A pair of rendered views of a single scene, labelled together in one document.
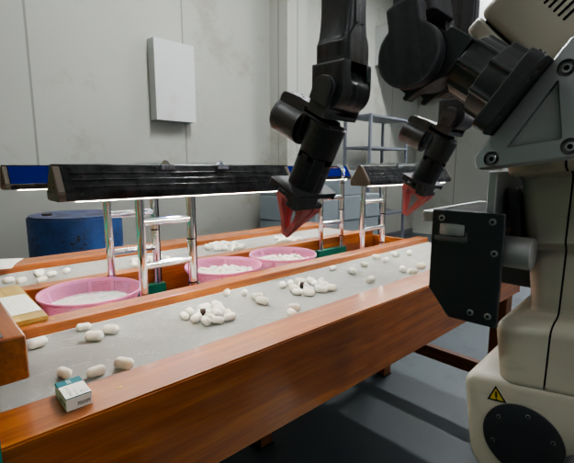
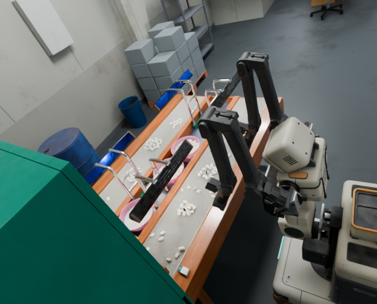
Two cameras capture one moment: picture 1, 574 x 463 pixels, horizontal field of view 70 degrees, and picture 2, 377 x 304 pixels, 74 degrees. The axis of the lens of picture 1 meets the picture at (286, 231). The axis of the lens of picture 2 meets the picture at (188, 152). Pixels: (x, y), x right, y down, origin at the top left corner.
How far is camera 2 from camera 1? 102 cm
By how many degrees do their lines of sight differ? 31
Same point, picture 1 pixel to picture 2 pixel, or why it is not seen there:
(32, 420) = (181, 282)
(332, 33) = (224, 178)
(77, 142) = (22, 96)
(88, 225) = (73, 148)
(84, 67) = not seen: outside the picture
